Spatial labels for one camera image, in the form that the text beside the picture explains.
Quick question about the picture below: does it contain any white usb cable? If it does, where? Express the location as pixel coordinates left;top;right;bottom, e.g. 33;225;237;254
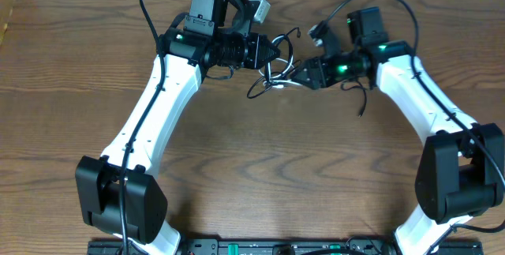
258;33;305;90

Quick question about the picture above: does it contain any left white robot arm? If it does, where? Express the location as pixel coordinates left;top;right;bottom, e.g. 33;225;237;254
75;0;280;254

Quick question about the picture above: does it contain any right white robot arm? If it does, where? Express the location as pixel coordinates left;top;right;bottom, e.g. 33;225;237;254
290;7;504;254

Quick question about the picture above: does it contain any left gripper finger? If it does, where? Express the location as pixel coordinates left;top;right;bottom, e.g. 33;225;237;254
263;36;280;54
260;51;280;68

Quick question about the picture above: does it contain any black usb cable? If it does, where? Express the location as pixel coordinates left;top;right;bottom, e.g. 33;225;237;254
246;27;368;118

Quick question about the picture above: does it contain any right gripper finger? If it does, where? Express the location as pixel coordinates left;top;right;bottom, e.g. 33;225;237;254
290;77;312;88
290;60;312;80

